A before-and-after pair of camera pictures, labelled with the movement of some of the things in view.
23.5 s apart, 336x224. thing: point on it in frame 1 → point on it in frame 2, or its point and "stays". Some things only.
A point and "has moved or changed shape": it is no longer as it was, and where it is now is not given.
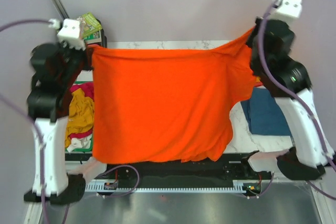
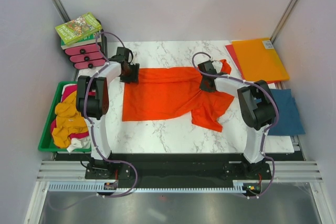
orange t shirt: (167, 105) has moved or changed shape
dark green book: (94, 38) stays
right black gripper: (251, 40) → (203, 88)
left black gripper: (86, 54) → (134, 78)
